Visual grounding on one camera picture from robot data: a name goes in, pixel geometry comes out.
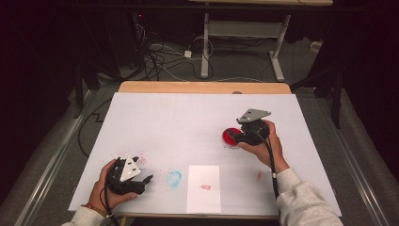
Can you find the red round ink pad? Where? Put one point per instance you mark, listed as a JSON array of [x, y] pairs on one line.
[[227, 138]]

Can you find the white paper sheet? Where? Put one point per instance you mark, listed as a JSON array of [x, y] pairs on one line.
[[204, 197]]

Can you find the white board cover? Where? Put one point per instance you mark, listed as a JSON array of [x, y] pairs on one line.
[[175, 125]]

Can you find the metal floor rail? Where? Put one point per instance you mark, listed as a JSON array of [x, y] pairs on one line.
[[53, 160], [351, 160]]

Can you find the black stand leg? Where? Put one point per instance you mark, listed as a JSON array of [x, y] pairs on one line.
[[78, 94], [337, 100]]

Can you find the white power adapter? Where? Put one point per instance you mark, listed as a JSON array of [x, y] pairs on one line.
[[187, 54]]

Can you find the white metal desk frame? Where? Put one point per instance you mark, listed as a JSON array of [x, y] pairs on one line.
[[244, 29]]

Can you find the white floor socket box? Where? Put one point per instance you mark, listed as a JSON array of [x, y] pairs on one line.
[[315, 46]]

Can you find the wooden table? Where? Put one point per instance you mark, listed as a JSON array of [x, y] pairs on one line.
[[204, 87]]

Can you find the black computer tower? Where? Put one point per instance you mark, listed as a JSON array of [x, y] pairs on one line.
[[125, 40]]

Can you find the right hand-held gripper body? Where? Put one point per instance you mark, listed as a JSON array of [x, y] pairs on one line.
[[255, 130]]

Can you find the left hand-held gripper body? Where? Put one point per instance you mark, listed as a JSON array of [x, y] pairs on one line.
[[125, 175]]

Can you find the person's right hand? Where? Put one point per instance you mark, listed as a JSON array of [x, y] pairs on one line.
[[271, 150]]

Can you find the person's left hand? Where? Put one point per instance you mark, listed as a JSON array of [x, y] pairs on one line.
[[98, 194]]

